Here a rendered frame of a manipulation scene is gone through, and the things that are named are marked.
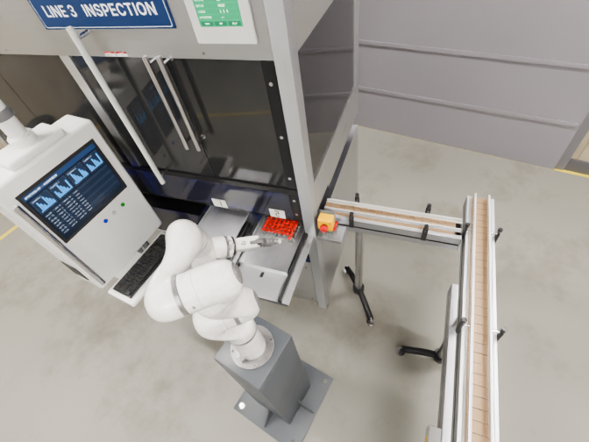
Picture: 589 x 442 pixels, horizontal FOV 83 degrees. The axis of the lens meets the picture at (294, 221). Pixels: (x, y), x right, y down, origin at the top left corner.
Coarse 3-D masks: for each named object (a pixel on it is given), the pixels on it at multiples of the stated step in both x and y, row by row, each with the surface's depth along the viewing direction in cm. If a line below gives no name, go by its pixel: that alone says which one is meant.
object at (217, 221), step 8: (216, 208) 197; (224, 208) 196; (208, 216) 194; (216, 216) 193; (224, 216) 192; (232, 216) 191; (240, 216) 190; (248, 216) 186; (200, 224) 188; (208, 224) 190; (216, 224) 189; (224, 224) 188; (232, 224) 187; (240, 224) 187; (208, 232) 186; (216, 232) 185; (224, 232) 184; (232, 232) 183; (240, 232) 181
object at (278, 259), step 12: (264, 216) 186; (300, 228) 179; (300, 240) 170; (252, 252) 173; (264, 252) 172; (276, 252) 171; (288, 252) 170; (240, 264) 169; (252, 264) 164; (264, 264) 167; (276, 264) 166; (288, 264) 165
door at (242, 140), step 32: (192, 64) 118; (224, 64) 114; (256, 64) 110; (192, 96) 130; (224, 96) 125; (256, 96) 120; (224, 128) 137; (256, 128) 131; (224, 160) 153; (256, 160) 146
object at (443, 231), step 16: (336, 208) 173; (352, 208) 177; (368, 208) 175; (384, 208) 169; (352, 224) 171; (368, 224) 169; (384, 224) 167; (400, 224) 166; (416, 224) 161; (432, 224) 158; (448, 224) 162; (416, 240) 166; (432, 240) 162; (448, 240) 159
